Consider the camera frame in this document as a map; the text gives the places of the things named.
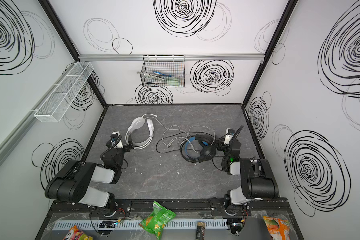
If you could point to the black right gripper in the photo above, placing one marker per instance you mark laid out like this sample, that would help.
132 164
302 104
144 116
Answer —
221 144

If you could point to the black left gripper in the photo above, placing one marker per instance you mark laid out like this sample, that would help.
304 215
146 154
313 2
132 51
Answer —
123 146

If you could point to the white headphones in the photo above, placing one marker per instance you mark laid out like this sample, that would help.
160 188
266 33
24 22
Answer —
141 131

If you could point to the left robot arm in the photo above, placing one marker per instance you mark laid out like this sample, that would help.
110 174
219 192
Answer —
72 183

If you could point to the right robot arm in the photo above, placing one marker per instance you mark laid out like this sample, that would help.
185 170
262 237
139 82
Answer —
256 176

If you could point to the black blue headphones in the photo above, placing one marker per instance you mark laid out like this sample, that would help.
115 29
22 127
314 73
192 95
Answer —
196 147

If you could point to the green snack bag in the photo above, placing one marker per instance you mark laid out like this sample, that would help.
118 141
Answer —
157 220

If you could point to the colourful snack packet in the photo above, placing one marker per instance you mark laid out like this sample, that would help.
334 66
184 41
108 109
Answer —
76 234

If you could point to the dark can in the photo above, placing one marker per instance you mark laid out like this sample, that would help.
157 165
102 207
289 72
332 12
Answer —
200 231

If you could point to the orange snack bag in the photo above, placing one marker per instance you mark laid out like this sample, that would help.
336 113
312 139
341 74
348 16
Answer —
278 229

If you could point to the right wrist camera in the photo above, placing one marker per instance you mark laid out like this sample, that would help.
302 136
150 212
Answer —
228 136

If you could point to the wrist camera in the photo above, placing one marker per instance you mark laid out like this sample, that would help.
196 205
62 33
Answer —
228 136
116 140

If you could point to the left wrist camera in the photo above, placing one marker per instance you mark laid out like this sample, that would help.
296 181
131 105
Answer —
116 140

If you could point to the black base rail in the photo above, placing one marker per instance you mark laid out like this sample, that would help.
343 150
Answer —
213 206

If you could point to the clear wall shelf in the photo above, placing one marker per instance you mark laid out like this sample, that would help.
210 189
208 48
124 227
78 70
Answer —
72 91

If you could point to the white slotted cable duct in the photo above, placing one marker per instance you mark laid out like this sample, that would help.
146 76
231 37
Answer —
180 224

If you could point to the black wire basket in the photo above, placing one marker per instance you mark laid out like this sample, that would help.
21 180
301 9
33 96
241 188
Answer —
170 74

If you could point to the aluminium wall rail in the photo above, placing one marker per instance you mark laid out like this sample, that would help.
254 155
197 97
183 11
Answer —
171 57

